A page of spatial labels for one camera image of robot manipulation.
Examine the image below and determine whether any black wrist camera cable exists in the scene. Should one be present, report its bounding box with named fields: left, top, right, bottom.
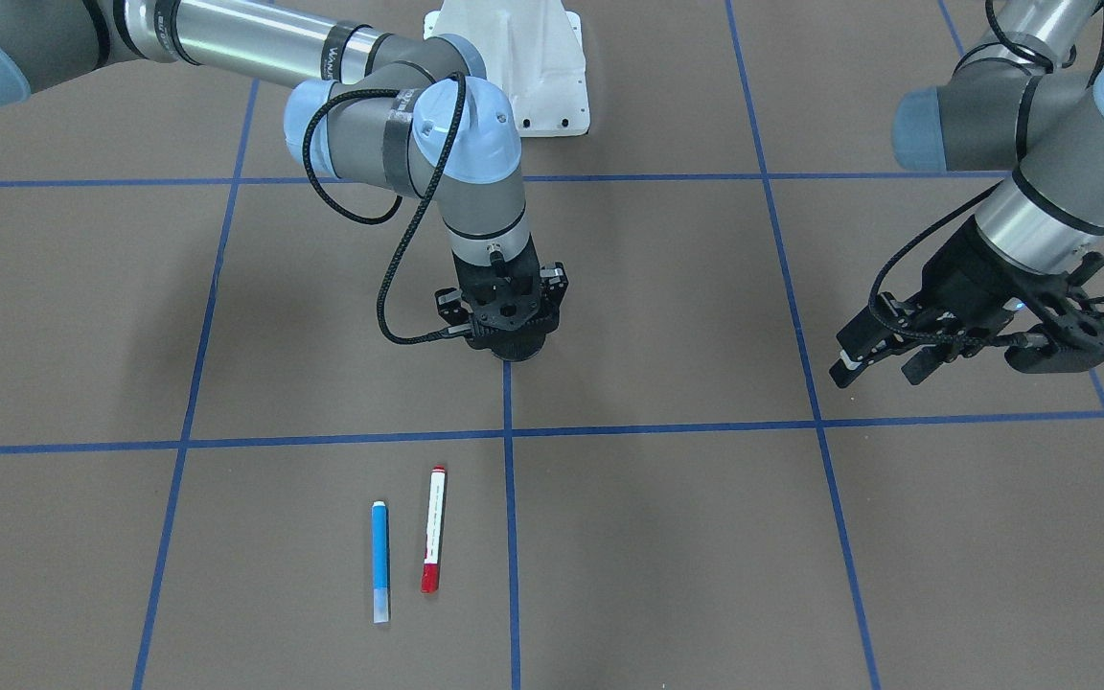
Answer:
left=301, top=73, right=476, bottom=346

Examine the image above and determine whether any black mesh pen holder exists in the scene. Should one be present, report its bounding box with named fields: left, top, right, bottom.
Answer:
left=488, top=333, right=546, bottom=362

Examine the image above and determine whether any blue highlighter pen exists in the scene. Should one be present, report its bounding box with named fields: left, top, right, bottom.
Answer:
left=371, top=499, right=390, bottom=625

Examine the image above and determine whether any white pedestal column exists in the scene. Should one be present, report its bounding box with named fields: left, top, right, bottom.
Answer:
left=424, top=1, right=591, bottom=137

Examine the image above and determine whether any red white marker pen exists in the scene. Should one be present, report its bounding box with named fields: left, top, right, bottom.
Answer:
left=420, top=466, right=448, bottom=594

